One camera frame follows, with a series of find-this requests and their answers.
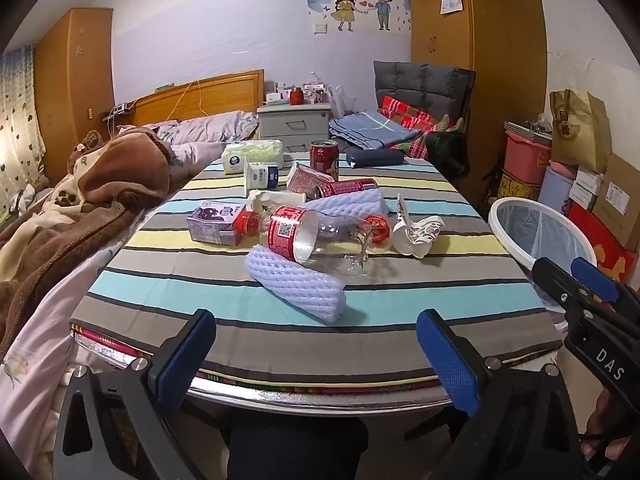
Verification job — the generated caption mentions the yellow patterned tin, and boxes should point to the yellow patterned tin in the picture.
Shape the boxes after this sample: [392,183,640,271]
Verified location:
[497,169,543,202]

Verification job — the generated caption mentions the white yogurt cup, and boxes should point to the white yogurt cup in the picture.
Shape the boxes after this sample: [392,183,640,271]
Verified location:
[243,161,280,192]

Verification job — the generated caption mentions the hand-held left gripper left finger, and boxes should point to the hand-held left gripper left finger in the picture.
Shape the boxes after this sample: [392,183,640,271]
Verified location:
[52,308,217,480]

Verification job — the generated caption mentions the tall wooden wardrobe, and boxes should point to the tall wooden wardrobe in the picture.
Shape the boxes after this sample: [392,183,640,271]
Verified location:
[407,0,548,206]

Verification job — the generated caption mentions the lilac foam net sleeve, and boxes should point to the lilac foam net sleeve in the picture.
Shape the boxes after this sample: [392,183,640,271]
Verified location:
[244,245,347,324]
[300,190,390,221]

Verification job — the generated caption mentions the tan paper bag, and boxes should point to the tan paper bag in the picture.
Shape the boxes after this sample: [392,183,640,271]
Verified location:
[549,89,613,173]

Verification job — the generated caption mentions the black office chair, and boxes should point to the black office chair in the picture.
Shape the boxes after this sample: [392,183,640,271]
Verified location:
[372,62,476,181]

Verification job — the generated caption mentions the open cardboard box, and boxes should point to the open cardboard box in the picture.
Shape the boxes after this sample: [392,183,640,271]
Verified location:
[592,152,640,251]

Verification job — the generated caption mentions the wooden bed headboard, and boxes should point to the wooden bed headboard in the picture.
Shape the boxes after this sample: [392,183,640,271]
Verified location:
[102,69,266,128]

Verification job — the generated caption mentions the clear bottle with red label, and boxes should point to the clear bottle with red label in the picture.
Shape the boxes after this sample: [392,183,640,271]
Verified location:
[235,205,373,277]

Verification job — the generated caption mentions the grey nightstand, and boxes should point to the grey nightstand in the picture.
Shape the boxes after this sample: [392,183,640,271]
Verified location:
[256,101,333,153]

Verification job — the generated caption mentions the wooden wardrobe with star marks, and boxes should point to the wooden wardrobe with star marks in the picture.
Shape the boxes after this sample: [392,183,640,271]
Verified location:
[32,7,116,148]

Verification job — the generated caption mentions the purple drink carton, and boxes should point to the purple drink carton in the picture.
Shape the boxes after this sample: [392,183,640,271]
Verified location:
[186,201,247,247]

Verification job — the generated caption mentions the blue checked cloth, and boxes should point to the blue checked cloth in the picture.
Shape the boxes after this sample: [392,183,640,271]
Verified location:
[327,109,421,151]

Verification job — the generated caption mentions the white paper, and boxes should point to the white paper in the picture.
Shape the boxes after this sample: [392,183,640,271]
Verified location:
[247,189,306,213]

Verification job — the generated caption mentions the patterned flat gift box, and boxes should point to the patterned flat gift box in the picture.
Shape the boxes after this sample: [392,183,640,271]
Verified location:
[504,121,555,142]

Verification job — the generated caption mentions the small red round container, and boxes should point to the small red round container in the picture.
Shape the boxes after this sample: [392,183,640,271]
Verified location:
[365,214,392,252]

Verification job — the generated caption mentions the red cartoon drink can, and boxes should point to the red cartoon drink can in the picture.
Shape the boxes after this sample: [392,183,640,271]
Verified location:
[310,140,341,181]
[314,178,379,200]

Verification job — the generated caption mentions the pale pink bed sheet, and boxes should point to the pale pink bed sheet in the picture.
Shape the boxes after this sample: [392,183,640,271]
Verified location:
[0,240,126,461]

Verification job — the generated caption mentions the clear plastic bin liner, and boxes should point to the clear plastic bin liner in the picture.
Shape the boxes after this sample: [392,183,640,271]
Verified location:
[500,204,588,308]

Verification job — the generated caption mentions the crushed white paper cup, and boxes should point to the crushed white paper cup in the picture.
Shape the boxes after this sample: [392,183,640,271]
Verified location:
[391,194,446,260]

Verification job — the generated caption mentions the pink drink carton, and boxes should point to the pink drink carton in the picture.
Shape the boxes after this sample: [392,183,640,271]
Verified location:
[286,162,335,196]

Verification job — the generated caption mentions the heart print curtain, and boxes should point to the heart print curtain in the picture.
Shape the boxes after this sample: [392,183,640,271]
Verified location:
[0,45,51,211]

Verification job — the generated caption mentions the red gift box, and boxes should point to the red gift box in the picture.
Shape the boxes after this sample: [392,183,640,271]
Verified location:
[565,202,640,283]

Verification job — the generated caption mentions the green white tissue pack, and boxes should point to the green white tissue pack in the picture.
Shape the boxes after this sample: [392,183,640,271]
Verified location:
[221,140,285,175]

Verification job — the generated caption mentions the power strip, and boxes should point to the power strip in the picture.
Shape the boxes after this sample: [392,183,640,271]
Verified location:
[102,102,137,122]

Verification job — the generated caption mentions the pink storage box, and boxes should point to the pink storage box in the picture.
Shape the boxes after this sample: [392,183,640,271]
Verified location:
[502,130,553,186]

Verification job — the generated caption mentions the red green plaid blanket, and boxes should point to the red green plaid blanket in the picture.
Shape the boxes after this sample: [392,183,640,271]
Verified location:
[395,115,466,161]

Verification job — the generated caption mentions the white plastic bag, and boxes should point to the white plastic bag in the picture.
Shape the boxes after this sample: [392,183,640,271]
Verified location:
[327,85,360,120]

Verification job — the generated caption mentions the dark blue glasses case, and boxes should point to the dark blue glasses case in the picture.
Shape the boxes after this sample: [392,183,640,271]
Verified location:
[345,147,406,168]

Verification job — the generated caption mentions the white round waste bin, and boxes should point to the white round waste bin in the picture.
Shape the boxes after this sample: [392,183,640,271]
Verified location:
[488,197,598,321]

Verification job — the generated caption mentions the grey quilted chair cushion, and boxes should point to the grey quilted chair cushion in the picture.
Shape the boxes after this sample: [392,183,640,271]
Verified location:
[372,60,476,116]

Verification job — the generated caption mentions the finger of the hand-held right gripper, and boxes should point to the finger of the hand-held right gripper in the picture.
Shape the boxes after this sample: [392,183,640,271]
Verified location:
[531,257,588,313]
[570,257,640,311]

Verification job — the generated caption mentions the brown plush blanket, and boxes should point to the brown plush blanket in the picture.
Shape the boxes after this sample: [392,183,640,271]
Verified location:
[0,125,173,356]

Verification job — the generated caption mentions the lilac round tin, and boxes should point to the lilac round tin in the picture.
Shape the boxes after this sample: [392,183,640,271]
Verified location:
[537,165,576,216]

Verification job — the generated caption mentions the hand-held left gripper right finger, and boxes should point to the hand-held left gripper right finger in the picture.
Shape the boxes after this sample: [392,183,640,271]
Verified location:
[416,308,586,480]

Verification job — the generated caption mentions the lilac floral duvet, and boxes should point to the lilac floral duvet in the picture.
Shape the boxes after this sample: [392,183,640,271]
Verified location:
[117,110,261,181]

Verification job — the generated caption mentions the table with shiny rim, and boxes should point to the table with shiny rim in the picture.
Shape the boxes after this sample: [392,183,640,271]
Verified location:
[70,325,558,418]

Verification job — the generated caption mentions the white medicine box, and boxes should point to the white medicine box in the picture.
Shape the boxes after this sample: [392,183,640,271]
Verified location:
[575,167,604,191]
[569,184,600,212]

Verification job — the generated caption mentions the person's right hand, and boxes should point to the person's right hand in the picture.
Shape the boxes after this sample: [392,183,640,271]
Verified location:
[582,390,628,461]

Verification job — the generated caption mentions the red plaid pillow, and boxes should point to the red plaid pillow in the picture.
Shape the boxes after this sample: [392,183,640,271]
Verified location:
[378,95,443,132]

